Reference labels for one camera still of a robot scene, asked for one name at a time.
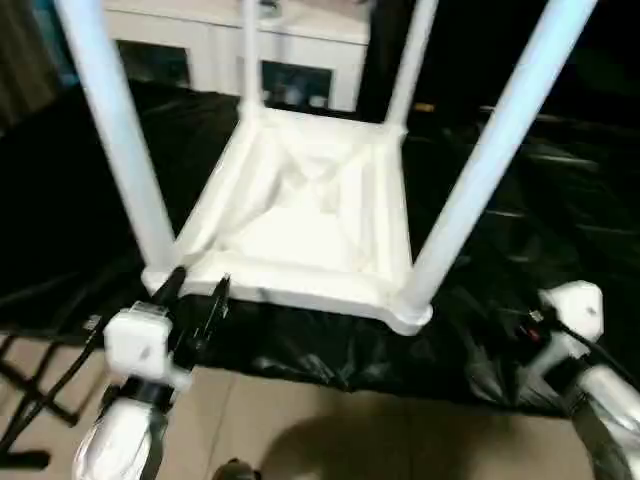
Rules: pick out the white plastic table top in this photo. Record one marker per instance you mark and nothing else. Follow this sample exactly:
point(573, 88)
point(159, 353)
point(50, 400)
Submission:
point(300, 225)

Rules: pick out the white plastic table leg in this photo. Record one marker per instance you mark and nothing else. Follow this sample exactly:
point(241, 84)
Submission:
point(407, 65)
point(500, 150)
point(252, 55)
point(115, 125)

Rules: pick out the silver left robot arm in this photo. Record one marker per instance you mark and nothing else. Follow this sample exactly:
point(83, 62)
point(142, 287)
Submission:
point(125, 435)

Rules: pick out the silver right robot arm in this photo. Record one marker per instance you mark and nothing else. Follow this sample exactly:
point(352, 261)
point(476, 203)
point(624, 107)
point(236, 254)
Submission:
point(610, 410)

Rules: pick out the black mat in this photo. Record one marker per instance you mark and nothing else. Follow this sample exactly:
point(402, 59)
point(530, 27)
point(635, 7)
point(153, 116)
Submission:
point(75, 200)

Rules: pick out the black left robot foot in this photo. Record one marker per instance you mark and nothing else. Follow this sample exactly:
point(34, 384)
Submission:
point(237, 470)

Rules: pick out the small white jar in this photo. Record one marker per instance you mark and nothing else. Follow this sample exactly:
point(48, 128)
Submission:
point(317, 100)

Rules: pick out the small tan label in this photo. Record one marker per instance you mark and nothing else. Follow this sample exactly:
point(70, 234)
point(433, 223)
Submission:
point(424, 107)

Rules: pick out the grey brown curtain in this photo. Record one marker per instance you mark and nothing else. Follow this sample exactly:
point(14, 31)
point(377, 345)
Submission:
point(25, 60)

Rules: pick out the white cabinet with glass doors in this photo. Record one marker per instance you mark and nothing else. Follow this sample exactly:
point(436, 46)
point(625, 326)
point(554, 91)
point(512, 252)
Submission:
point(325, 40)

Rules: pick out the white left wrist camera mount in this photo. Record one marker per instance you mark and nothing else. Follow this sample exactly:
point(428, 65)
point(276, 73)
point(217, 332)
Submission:
point(137, 345)

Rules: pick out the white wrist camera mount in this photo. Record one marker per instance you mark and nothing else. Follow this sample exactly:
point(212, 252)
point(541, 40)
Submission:
point(137, 345)
point(575, 310)

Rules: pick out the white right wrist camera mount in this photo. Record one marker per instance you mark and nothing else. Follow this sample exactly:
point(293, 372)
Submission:
point(575, 310)

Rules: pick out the black metal stand frame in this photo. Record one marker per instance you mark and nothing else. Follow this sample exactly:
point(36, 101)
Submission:
point(35, 390)

